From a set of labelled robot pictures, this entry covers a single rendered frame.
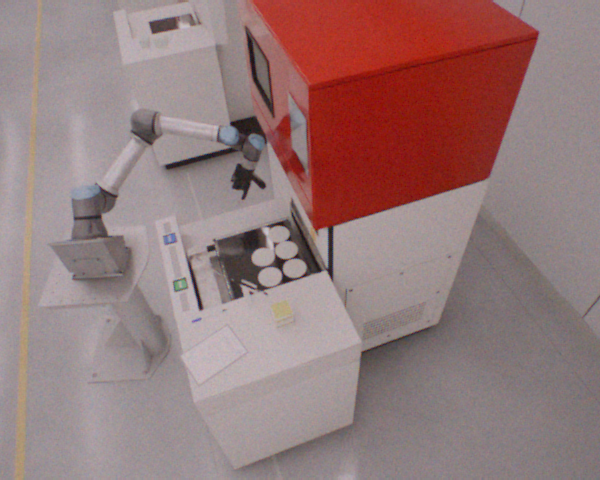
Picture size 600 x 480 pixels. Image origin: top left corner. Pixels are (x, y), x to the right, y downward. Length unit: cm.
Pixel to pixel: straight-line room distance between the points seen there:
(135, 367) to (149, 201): 139
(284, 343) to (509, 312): 175
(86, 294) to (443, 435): 188
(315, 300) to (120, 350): 154
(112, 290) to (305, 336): 93
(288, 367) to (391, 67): 103
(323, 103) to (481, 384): 195
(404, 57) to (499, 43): 30
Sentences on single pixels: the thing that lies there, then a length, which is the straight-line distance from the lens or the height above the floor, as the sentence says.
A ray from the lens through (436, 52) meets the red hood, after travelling 146.
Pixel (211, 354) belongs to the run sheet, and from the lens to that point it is 174.
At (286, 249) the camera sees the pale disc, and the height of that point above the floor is 90.
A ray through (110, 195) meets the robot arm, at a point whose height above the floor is 106.
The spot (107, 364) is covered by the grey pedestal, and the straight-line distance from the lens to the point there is 300.
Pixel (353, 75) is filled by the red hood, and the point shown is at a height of 181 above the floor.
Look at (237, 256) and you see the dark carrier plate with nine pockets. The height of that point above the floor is 90.
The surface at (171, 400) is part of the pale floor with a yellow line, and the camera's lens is 279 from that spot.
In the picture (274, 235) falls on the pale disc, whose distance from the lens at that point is 210.
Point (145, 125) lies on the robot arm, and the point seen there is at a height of 134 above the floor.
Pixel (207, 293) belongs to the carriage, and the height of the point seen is 88.
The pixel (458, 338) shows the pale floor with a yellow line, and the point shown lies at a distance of 292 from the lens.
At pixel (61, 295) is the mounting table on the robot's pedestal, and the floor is 82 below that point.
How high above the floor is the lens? 249
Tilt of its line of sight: 50 degrees down
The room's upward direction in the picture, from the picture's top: 4 degrees counter-clockwise
